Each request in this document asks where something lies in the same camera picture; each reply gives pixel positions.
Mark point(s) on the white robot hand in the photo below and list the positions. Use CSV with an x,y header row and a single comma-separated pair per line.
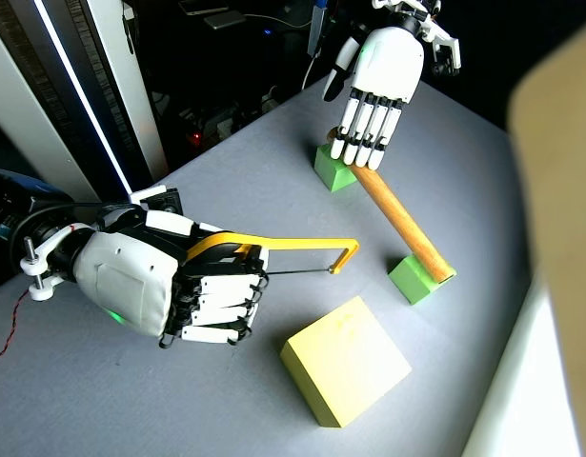
x,y
126,281
388,62

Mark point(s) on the round wooden dowel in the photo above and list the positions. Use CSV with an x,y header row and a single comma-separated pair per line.
x,y
402,219

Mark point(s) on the yellow frame hacksaw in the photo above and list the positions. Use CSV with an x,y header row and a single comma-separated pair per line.
x,y
297,244

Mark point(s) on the green wooden block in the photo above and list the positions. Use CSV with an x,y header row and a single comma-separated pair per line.
x,y
333,166
414,281

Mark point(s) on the grey phone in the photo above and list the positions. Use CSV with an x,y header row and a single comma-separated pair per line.
x,y
224,20

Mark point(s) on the black power strip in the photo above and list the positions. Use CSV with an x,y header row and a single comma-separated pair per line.
x,y
211,128

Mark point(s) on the white cabinet with light strip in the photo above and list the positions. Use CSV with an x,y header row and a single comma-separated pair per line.
x,y
130,95

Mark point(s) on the blurred beige board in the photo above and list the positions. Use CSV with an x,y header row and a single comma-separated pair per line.
x,y
559,190

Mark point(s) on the large yellow wooden block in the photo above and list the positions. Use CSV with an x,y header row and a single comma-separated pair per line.
x,y
349,362

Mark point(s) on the white foam board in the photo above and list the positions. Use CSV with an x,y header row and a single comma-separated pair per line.
x,y
521,381

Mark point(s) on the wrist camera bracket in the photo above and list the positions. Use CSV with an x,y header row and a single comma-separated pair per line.
x,y
145,195
445,40

